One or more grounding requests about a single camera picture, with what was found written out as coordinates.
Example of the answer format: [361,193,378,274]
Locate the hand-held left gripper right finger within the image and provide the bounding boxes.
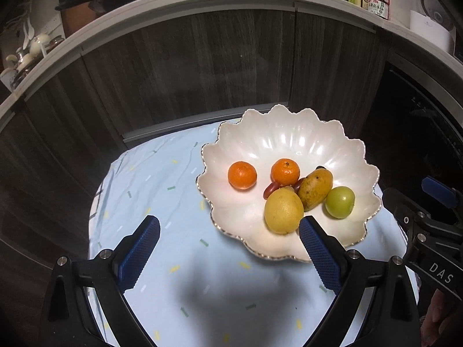
[298,216,422,347]

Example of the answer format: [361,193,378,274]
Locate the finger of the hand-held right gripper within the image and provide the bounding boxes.
[421,176,463,221]
[382,187,463,257]

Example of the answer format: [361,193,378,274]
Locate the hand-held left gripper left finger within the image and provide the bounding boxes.
[38,215,161,347]

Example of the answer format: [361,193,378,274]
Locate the green apple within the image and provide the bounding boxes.
[325,186,355,219]

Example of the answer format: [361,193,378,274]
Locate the yellow lemon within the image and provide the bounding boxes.
[264,187,304,235]

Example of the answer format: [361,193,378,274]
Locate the yellow-brown mango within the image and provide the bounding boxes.
[297,168,333,212]

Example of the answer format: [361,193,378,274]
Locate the orange tangerine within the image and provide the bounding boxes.
[228,161,258,190]
[271,158,301,186]

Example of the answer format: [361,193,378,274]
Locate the white scalloped bowl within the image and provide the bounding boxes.
[196,104,380,263]

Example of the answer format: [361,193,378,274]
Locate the black built-in oven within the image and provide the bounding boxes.
[362,52,463,232]

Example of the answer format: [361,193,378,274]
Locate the light blue confetti tablecloth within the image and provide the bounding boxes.
[89,119,420,347]

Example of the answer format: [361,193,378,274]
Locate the dark wood kitchen cabinet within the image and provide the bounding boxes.
[0,5,391,261]

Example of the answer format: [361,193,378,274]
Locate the white teapot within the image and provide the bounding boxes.
[29,33,51,55]

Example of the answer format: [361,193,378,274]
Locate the brown wooden cutting board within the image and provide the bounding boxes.
[58,0,98,38]

